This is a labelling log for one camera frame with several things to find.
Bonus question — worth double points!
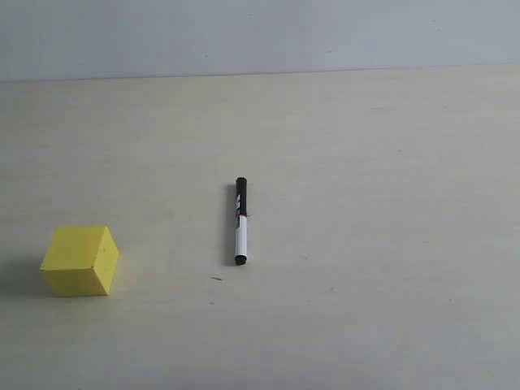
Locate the black and white marker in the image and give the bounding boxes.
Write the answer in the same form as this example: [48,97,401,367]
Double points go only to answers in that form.
[235,177,248,266]

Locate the yellow cube block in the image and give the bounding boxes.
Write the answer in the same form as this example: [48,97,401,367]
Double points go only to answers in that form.
[40,225,119,297]

